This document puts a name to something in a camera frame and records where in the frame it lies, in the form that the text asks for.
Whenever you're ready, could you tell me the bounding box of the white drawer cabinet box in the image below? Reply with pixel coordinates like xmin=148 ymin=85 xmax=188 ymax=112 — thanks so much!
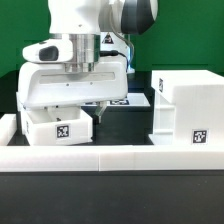
xmin=149 ymin=70 xmax=224 ymax=146

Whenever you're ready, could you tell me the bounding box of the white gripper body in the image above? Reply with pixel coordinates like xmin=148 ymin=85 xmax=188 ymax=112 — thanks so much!
xmin=18 ymin=60 xmax=128 ymax=109

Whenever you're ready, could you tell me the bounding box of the white drawer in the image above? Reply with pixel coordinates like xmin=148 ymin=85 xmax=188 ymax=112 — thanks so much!
xmin=16 ymin=91 xmax=23 ymax=112
xmin=21 ymin=107 xmax=93 ymax=146

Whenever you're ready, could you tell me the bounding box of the white marker sheet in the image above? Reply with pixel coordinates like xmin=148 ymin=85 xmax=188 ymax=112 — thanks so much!
xmin=81 ymin=92 xmax=152 ymax=108

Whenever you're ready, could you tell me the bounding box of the white front drawer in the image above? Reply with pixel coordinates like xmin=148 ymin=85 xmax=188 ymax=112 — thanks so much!
xmin=21 ymin=107 xmax=93 ymax=146

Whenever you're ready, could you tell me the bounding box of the white U-shaped fence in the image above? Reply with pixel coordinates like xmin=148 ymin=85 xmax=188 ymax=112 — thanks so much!
xmin=0 ymin=114 xmax=224 ymax=172

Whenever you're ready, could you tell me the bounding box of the white rear drawer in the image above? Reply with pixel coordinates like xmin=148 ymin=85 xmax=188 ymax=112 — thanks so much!
xmin=16 ymin=91 xmax=23 ymax=112

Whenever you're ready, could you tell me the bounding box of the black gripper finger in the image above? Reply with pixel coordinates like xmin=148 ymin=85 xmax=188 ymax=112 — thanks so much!
xmin=94 ymin=101 xmax=107 ymax=124
xmin=45 ymin=107 xmax=61 ymax=122

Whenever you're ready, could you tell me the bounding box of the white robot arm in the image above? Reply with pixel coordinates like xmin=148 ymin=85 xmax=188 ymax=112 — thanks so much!
xmin=17 ymin=0 xmax=158 ymax=118

